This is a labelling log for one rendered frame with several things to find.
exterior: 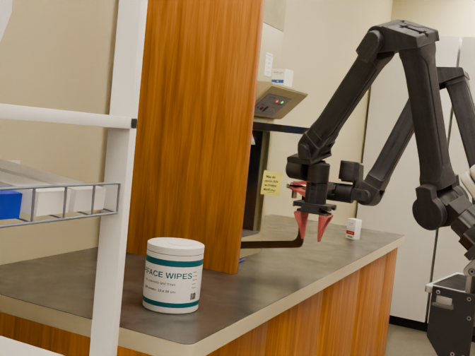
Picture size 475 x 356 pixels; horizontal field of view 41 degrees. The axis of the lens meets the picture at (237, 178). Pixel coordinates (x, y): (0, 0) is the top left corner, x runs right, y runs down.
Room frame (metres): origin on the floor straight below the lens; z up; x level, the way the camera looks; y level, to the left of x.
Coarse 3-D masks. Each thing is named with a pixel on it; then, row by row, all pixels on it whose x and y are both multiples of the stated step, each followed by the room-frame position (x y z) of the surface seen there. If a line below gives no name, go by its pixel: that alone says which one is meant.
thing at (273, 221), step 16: (256, 128) 1.98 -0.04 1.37; (272, 128) 2.01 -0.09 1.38; (288, 128) 2.05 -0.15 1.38; (304, 128) 2.08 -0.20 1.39; (256, 144) 1.98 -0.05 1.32; (272, 144) 2.01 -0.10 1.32; (288, 144) 2.05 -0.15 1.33; (256, 160) 1.98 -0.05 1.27; (272, 160) 2.02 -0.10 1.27; (256, 176) 1.99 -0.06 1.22; (256, 192) 1.99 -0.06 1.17; (288, 192) 2.06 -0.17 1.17; (256, 208) 1.99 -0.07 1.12; (272, 208) 2.03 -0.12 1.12; (288, 208) 2.06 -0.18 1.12; (256, 224) 2.00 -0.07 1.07; (272, 224) 2.03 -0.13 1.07; (288, 224) 2.07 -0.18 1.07; (256, 240) 2.00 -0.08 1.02; (272, 240) 2.04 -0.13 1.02; (288, 240) 2.07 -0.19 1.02
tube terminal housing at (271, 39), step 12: (264, 24) 2.08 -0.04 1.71; (264, 36) 2.09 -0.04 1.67; (276, 36) 2.18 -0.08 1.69; (264, 48) 2.10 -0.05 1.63; (276, 48) 2.19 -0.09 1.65; (264, 60) 2.11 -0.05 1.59; (276, 60) 2.20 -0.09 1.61; (264, 120) 2.15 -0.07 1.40; (240, 252) 2.07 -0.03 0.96; (252, 252) 2.16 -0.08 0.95
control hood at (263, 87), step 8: (264, 88) 1.90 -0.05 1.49; (272, 88) 1.92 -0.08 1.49; (280, 88) 1.96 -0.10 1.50; (288, 88) 2.01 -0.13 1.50; (256, 96) 1.91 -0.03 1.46; (264, 96) 1.93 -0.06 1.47; (288, 96) 2.06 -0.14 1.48; (296, 96) 2.11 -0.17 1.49; (304, 96) 2.16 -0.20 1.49; (256, 104) 1.94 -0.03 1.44; (288, 104) 2.13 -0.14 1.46; (296, 104) 2.18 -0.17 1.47; (280, 112) 2.15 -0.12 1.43; (288, 112) 2.20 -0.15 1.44
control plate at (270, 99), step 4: (268, 96) 1.95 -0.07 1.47; (272, 96) 1.97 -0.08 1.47; (276, 96) 1.99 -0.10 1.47; (280, 96) 2.01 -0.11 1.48; (264, 100) 1.96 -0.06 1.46; (268, 100) 1.98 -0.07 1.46; (272, 100) 2.00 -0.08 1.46; (276, 100) 2.02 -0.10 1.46; (280, 100) 2.04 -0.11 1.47; (284, 100) 2.07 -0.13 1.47; (288, 100) 2.09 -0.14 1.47; (260, 104) 1.96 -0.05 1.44; (264, 104) 1.98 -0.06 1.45; (268, 104) 2.00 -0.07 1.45; (272, 104) 2.03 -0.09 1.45; (276, 104) 2.05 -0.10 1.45; (280, 104) 2.07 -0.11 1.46; (284, 104) 2.10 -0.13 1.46; (264, 108) 2.01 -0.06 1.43; (268, 108) 2.04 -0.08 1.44; (272, 108) 2.06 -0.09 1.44; (276, 108) 2.09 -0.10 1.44; (280, 108) 2.11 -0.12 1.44; (256, 112) 2.00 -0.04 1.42; (260, 112) 2.02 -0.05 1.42; (264, 112) 2.05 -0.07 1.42; (268, 112) 2.07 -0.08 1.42; (272, 112) 2.09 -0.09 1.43; (276, 112) 2.12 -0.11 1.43
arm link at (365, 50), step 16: (368, 32) 1.34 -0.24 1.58; (368, 48) 1.36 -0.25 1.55; (368, 64) 1.40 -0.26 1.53; (384, 64) 1.41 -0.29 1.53; (352, 80) 1.46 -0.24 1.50; (368, 80) 1.44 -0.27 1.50; (336, 96) 1.51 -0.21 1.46; (352, 96) 1.47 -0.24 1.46; (336, 112) 1.52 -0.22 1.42; (320, 128) 1.57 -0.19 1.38; (336, 128) 1.56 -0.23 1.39; (320, 144) 1.59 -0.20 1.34
